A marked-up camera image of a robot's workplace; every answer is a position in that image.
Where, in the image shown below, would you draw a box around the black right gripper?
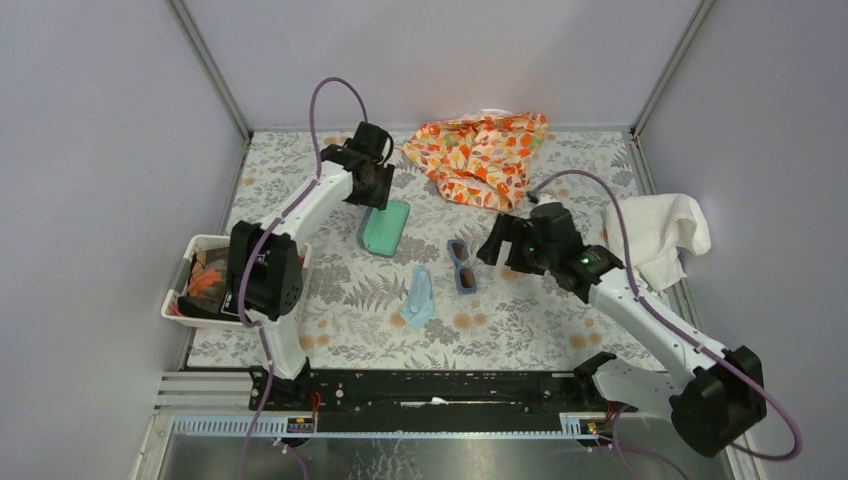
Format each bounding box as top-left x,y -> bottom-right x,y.
475,213 -> 557,277

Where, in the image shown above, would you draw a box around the dark blue glasses case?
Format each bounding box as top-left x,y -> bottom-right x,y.
357,200 -> 410,258

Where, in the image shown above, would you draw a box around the blue frame sunglasses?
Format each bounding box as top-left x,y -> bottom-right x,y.
447,239 -> 478,295

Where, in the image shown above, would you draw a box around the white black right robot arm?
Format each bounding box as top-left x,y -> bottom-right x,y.
477,202 -> 767,457

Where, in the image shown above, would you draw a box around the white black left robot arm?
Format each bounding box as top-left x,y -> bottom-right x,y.
227,121 -> 395,411

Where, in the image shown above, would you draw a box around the orange floral fabric bag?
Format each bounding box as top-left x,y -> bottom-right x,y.
401,109 -> 549,212

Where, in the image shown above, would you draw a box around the floral grey tablecloth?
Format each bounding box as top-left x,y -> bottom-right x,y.
187,131 -> 661,371

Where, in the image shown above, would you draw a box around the light blue cleaning cloth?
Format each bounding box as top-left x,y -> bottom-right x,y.
399,265 -> 435,330

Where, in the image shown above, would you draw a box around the white towel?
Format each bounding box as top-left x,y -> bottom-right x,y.
603,194 -> 712,291

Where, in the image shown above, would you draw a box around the white perforated plastic basket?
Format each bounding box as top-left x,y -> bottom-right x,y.
161,228 -> 311,331

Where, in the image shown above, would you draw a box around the black pouch in basket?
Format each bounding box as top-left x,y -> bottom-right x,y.
177,246 -> 240,323

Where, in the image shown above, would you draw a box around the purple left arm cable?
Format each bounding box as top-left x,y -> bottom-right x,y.
237,76 -> 370,480

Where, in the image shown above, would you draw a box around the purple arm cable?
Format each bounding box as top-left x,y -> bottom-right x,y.
237,76 -> 370,480
527,169 -> 804,480

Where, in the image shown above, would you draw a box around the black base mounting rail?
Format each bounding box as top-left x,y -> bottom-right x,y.
248,366 -> 617,434

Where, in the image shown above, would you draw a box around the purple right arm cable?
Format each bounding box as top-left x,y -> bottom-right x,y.
527,169 -> 804,480

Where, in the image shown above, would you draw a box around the aluminium frame profile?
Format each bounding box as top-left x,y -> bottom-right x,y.
132,367 -> 758,479

